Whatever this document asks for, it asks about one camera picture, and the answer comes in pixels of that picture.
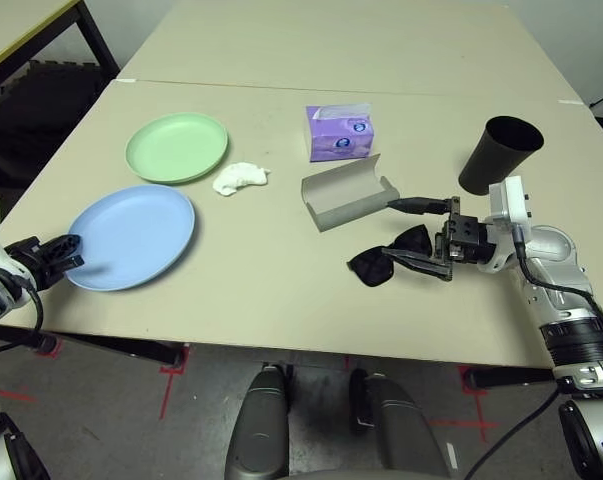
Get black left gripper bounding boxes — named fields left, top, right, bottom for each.
left=5, top=232, right=86, bottom=292

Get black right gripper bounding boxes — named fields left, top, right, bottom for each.
left=380, top=196, right=498, bottom=282

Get black sunglasses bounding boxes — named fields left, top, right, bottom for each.
left=346, top=223, right=432, bottom=289

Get blue plastic plate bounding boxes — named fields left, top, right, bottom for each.
left=63, top=184, right=196, bottom=292

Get grey glasses case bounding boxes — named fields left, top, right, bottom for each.
left=300, top=153, right=401, bottom=234

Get white tissue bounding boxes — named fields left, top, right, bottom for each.
left=212, top=161, right=272, bottom=199

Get black table foot bar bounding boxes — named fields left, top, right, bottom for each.
left=464, top=367, right=557, bottom=391
left=0, top=327, right=60, bottom=354
left=55, top=333, right=187, bottom=369

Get black plastic cup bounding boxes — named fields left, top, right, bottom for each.
left=458, top=115, right=545, bottom=196

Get purple tissue box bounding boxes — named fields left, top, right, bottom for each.
left=305, top=103, right=376, bottom=164

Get black foam floor mats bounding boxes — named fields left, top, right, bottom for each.
left=0, top=59, right=120, bottom=201

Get green plastic plate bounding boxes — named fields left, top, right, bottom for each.
left=124, top=112, right=230, bottom=186

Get grey robot right leg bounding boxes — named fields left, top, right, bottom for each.
left=349, top=369, right=452, bottom=480

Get grey robot leg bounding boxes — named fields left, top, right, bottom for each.
left=349, top=369, right=452, bottom=480
left=224, top=362, right=295, bottom=480

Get red tape cross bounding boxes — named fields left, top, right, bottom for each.
left=428, top=389, right=500, bottom=444

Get grey robot left leg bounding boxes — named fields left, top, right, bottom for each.
left=224, top=362, right=295, bottom=480

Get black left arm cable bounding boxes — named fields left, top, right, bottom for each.
left=10, top=277, right=46, bottom=334

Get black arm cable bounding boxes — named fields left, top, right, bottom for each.
left=463, top=227, right=603, bottom=480
left=10, top=277, right=46, bottom=334

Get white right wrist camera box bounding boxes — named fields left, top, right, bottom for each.
left=488, top=175, right=535, bottom=274

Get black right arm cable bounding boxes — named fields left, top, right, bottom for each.
left=463, top=227, right=603, bottom=480

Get black frame side table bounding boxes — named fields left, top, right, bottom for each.
left=0, top=0, right=120, bottom=81

